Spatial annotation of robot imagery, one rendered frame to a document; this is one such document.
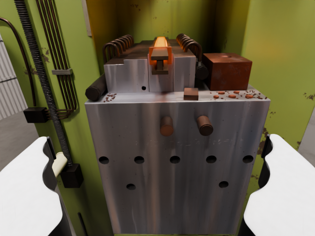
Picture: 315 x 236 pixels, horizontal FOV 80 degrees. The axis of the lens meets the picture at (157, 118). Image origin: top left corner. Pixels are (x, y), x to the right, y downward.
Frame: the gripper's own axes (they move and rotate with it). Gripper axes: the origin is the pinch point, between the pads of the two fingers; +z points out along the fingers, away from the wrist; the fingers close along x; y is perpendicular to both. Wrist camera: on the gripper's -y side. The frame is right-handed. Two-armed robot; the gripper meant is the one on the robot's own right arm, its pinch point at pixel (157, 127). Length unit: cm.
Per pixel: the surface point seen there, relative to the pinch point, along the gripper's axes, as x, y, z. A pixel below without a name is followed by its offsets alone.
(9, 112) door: -201, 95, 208
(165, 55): 0.9, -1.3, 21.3
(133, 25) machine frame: -12, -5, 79
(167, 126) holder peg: 1.0, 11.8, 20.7
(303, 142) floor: 131, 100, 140
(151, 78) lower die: -2.2, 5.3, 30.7
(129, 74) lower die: -7.0, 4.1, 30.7
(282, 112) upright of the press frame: 38, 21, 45
